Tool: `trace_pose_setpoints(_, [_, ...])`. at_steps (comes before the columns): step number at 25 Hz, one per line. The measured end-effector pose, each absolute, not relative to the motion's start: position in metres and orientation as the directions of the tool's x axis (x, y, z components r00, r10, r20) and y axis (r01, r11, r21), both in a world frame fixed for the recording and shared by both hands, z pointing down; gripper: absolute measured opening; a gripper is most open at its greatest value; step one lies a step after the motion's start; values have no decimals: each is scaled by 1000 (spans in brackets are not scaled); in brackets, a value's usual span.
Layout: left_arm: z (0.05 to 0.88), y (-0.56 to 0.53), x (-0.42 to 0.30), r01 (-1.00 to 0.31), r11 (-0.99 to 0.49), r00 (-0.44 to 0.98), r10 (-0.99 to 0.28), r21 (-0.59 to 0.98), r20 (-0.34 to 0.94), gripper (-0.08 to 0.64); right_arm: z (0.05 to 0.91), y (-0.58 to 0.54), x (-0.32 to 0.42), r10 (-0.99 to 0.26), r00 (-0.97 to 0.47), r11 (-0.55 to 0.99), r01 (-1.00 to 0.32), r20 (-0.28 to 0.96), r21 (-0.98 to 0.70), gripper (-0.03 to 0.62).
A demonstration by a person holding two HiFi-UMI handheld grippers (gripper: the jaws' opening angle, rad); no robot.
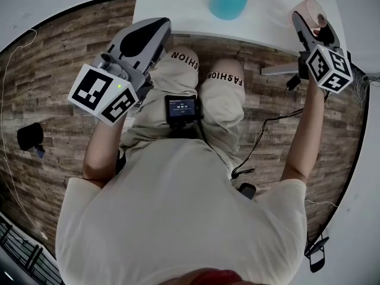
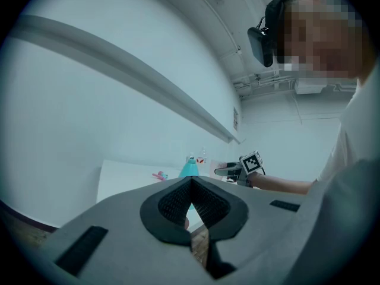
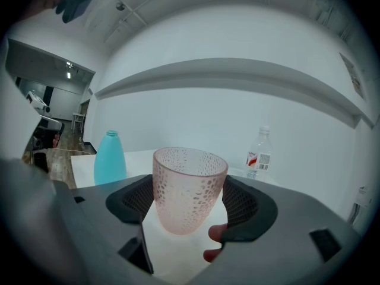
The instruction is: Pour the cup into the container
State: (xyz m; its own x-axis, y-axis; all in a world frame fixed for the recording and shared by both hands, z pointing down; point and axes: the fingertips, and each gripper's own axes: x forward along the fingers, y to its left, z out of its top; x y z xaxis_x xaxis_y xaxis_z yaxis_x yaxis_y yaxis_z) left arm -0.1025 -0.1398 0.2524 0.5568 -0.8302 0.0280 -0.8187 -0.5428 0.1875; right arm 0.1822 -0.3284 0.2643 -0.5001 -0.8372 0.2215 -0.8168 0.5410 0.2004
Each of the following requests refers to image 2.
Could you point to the person's right forearm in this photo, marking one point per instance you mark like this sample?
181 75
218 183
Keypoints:
285 184

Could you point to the person's left hand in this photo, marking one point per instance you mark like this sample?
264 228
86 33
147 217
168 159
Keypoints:
187 223

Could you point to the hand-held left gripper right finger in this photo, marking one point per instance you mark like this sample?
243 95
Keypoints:
261 224

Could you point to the black head camera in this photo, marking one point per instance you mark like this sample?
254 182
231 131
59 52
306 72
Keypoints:
261 46

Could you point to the white ceiling air unit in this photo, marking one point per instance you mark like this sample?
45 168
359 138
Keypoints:
308 88

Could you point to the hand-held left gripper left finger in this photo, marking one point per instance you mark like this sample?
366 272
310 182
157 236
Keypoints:
124 233

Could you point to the white wall sign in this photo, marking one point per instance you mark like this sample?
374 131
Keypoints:
235 119

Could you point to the white ceiling pipes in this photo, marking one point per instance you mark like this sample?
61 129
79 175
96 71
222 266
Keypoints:
261 82

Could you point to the person's beige shirt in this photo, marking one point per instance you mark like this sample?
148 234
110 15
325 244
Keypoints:
356 129

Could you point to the long white wall ledge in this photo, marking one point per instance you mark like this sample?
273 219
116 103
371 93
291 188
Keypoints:
118 64

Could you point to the person's head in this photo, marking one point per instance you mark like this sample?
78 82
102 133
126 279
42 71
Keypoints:
326 34

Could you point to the teal bottle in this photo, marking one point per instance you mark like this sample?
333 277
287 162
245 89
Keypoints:
189 169

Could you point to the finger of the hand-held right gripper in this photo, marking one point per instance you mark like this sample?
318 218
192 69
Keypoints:
230 171
233 164

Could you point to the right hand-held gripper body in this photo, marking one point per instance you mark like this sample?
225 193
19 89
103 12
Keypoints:
251 163

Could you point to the pink teal spray nozzle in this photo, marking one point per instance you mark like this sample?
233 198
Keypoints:
160 175

